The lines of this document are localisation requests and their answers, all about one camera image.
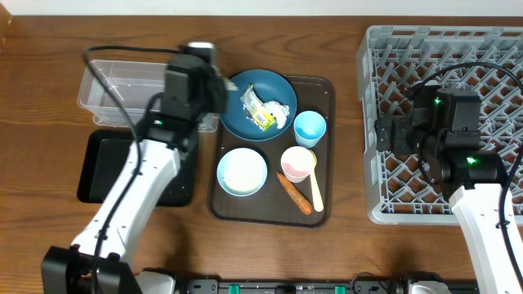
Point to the light blue rice bowl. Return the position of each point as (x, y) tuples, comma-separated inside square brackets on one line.
[(242, 172)]

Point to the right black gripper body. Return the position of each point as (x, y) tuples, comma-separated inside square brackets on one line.
[(407, 140)]

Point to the dark blue plate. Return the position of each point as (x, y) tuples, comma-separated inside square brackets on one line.
[(269, 86)]

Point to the clear plastic bin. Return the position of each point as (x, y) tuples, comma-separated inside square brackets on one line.
[(132, 83)]

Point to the black tray bin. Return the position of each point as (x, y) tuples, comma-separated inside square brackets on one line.
[(105, 156)]

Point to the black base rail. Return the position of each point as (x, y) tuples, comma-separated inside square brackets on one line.
[(209, 286)]

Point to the grey dishwasher rack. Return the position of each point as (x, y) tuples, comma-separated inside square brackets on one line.
[(392, 58)]

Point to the cream plastic spoon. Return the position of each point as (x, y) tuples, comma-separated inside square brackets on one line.
[(315, 189)]

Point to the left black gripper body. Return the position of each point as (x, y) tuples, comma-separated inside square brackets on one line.
[(208, 101)]

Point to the white tissue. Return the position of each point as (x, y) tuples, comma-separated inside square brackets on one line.
[(278, 111)]

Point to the light blue cup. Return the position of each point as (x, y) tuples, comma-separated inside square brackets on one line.
[(309, 127)]

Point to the dark brown serving tray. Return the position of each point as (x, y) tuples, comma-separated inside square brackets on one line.
[(271, 204)]

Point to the yellow green snack wrapper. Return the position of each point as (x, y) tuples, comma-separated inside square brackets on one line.
[(260, 115)]

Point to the orange carrot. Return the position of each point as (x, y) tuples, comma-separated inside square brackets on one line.
[(302, 203)]

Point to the pink cup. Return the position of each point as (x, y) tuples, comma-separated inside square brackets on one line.
[(297, 163)]

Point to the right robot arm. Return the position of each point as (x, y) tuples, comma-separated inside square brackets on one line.
[(476, 183)]

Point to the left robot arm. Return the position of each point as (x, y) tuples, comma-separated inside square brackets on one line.
[(99, 260)]

